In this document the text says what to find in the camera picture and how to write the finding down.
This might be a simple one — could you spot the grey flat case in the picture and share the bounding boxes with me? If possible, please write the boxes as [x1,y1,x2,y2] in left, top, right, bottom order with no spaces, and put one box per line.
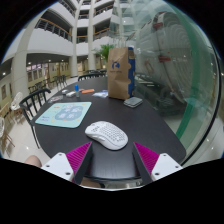
[123,96,144,109]

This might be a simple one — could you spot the white perforated computer mouse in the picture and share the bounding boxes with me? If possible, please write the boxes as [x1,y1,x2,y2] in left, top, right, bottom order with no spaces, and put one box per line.
[84,120,129,151]

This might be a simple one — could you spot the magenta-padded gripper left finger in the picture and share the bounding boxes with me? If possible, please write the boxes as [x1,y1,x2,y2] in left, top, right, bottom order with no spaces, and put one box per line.
[40,141,95,186]

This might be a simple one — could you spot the white and blue packet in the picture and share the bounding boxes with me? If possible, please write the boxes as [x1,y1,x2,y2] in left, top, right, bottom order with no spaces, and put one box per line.
[91,89,109,99]

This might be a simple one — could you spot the small blue-capped clear bottle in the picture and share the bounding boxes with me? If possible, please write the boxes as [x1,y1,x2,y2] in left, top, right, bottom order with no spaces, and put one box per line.
[74,83,81,98]

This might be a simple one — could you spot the white chair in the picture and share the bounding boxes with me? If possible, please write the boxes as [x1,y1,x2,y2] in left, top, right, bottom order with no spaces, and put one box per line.
[9,91,24,113]

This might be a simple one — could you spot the black chairs behind table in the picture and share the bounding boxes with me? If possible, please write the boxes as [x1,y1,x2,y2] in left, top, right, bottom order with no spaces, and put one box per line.
[77,70,108,82]

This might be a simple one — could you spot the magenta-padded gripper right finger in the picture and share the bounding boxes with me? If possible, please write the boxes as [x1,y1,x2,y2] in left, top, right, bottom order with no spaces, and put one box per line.
[131,141,184,186]

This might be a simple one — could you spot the group of dark chairs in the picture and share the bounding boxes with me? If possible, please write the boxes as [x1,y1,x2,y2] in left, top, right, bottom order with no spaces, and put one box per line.
[28,74,68,94]

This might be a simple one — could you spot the person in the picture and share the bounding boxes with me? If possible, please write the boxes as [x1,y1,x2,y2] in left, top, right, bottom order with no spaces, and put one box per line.
[24,154,43,168]

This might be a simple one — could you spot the brown paper bag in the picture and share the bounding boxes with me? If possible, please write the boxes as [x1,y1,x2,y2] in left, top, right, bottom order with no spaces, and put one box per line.
[107,46,136,101]

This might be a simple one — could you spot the green potted plant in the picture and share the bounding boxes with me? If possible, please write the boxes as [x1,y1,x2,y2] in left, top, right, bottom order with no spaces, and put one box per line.
[94,44,115,64]

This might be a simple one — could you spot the black spindle-back chair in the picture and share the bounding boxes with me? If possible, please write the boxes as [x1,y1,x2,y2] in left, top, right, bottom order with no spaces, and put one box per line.
[18,88,52,149]

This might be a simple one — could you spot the orange flat cloth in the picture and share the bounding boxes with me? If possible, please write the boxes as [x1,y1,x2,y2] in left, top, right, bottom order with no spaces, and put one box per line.
[81,88,96,95]

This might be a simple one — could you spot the light teal printed mouse pad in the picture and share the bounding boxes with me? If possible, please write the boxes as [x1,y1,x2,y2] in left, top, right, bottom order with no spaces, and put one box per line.
[34,101,93,129]

